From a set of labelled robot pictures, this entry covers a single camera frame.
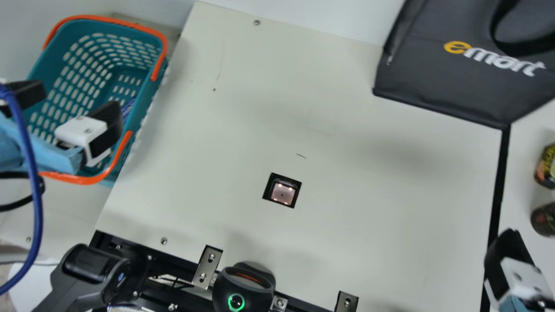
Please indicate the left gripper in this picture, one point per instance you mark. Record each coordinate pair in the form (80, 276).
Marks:
(52, 158)

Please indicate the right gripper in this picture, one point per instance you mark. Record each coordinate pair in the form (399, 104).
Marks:
(527, 305)

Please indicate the teal shopping basket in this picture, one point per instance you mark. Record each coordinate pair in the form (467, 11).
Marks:
(86, 65)

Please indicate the can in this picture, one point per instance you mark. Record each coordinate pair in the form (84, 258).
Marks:
(545, 220)

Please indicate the black strip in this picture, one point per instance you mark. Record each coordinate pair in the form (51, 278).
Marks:
(498, 182)

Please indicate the rectangular tin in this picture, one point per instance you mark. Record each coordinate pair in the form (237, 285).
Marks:
(548, 167)

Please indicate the black device with green light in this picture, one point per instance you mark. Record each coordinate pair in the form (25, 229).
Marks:
(243, 286)

